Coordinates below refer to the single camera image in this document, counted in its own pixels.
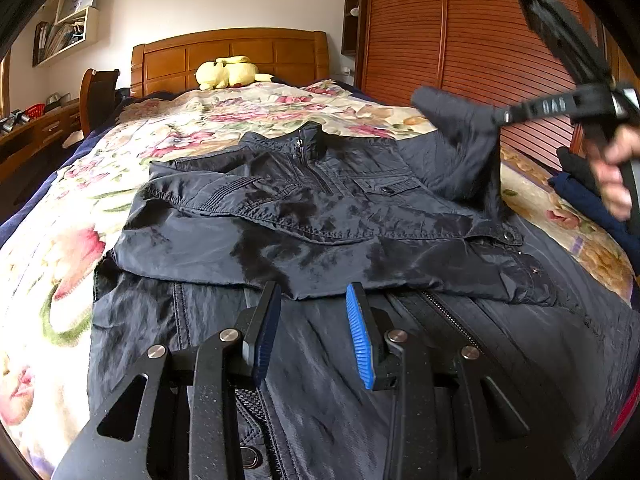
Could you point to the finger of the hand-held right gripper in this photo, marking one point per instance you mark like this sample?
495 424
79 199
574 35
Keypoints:
542 107
555 25

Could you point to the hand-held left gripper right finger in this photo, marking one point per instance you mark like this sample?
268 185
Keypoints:
357 340

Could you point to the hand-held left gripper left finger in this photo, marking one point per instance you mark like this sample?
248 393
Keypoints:
264 340

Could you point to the black jacket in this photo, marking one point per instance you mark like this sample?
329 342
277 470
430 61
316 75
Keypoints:
300 220

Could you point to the person's right hand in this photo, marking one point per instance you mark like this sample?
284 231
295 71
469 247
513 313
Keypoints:
612 180

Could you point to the dark folded cloth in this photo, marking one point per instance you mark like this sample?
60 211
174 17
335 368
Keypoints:
575 165

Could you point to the blue folded cloth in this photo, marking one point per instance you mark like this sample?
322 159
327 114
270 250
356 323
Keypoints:
582 200

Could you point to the wooden slatted wardrobe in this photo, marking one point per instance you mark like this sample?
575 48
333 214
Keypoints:
450 35

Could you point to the wooden open shelf unit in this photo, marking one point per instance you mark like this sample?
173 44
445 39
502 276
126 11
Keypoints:
351 20

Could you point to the floral blanket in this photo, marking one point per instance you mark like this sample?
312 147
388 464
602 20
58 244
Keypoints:
60 240

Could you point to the yellow plush toy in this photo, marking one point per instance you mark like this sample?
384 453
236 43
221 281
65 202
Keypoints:
227 74

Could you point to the wooden headboard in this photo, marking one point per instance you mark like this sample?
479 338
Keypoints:
225 52

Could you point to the wooden chair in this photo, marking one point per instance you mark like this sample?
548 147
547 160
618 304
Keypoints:
97 95

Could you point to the wooden desk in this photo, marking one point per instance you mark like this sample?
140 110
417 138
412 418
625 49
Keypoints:
30 135

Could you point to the red basket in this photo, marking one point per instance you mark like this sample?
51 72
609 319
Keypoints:
34 111

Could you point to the white wall shelf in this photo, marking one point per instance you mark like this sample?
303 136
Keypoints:
70 25

